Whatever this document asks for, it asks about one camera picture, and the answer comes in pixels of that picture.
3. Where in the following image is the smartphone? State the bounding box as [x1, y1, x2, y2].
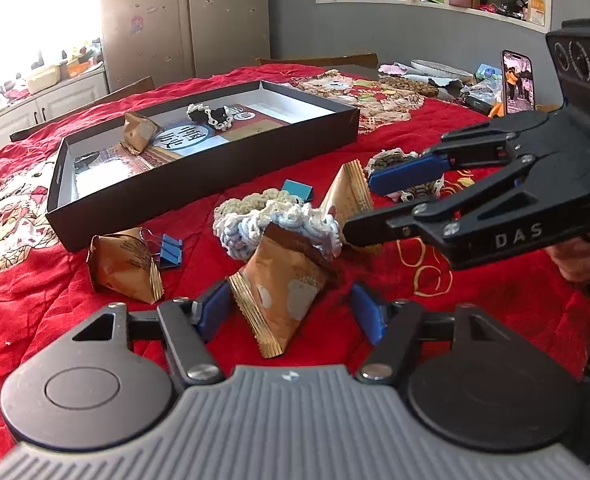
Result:
[501, 49, 536, 116]

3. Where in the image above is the silver refrigerator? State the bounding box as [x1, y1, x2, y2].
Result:
[99, 0, 272, 92]

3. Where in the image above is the brown triangular snack packet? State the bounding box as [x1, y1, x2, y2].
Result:
[122, 110, 163, 156]
[321, 160, 376, 241]
[86, 227, 165, 305]
[227, 220, 338, 359]

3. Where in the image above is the dark crochet scrunchie white edge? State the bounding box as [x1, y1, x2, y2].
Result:
[186, 102, 236, 133]

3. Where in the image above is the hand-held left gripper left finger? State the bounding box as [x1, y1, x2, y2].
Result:
[70, 279, 234, 387]

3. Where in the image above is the beige plastic basin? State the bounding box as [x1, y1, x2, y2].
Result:
[26, 62, 68, 95]

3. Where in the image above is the teal binder clip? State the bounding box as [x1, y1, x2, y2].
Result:
[281, 178, 315, 204]

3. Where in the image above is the long black cardboard box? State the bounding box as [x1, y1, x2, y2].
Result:
[45, 79, 361, 253]

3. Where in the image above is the person's right hand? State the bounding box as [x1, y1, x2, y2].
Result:
[549, 232, 590, 302]

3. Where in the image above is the clear plastic wrap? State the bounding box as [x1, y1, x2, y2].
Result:
[462, 77, 503, 111]

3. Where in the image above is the blue binder clip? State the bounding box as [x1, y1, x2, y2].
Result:
[138, 227, 183, 270]

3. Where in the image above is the brown crochet scrunchie cream edge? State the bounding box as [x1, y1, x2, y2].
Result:
[365, 149, 448, 203]

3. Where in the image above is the brown knitted mat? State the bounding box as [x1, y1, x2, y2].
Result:
[375, 75, 443, 97]

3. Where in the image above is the red printed blanket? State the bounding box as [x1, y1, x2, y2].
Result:
[0, 62, 590, 433]

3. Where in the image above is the blue and white crochet scrunchie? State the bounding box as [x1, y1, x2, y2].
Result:
[212, 200, 343, 261]

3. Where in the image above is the white kitchen cabinet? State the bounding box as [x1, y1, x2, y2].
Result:
[0, 67, 109, 161]

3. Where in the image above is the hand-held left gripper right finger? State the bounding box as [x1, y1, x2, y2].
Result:
[350, 282, 520, 383]

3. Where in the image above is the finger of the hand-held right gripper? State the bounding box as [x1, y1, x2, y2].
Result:
[341, 152, 540, 252]
[367, 110, 566, 196]

